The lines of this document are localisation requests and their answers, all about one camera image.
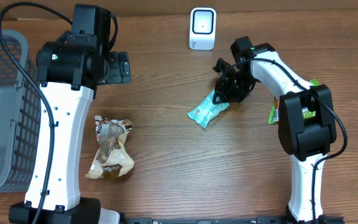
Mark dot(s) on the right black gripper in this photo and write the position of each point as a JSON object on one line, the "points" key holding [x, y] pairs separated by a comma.
{"points": [[226, 96]]}

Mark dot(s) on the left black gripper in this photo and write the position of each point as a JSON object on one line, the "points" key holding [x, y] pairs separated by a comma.
{"points": [[120, 70]]}

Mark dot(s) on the teal snack packet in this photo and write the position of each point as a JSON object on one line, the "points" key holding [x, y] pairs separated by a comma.
{"points": [[206, 111]]}

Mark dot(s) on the green packet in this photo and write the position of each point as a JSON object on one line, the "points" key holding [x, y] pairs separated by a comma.
{"points": [[274, 117]]}

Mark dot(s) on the beige snack bag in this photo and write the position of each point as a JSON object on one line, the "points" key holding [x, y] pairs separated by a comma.
{"points": [[111, 159]]}

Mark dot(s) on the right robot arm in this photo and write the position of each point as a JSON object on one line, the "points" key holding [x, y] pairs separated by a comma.
{"points": [[306, 123]]}

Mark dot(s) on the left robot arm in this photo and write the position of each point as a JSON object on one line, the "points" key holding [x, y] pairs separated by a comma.
{"points": [[69, 70]]}

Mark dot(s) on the white barcode scanner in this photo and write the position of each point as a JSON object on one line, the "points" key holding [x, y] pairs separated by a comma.
{"points": [[202, 32]]}

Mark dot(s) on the grey plastic mesh basket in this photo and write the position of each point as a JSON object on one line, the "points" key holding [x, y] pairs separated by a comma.
{"points": [[19, 127]]}

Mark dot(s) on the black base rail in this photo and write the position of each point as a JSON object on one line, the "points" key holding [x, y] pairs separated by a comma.
{"points": [[257, 220]]}

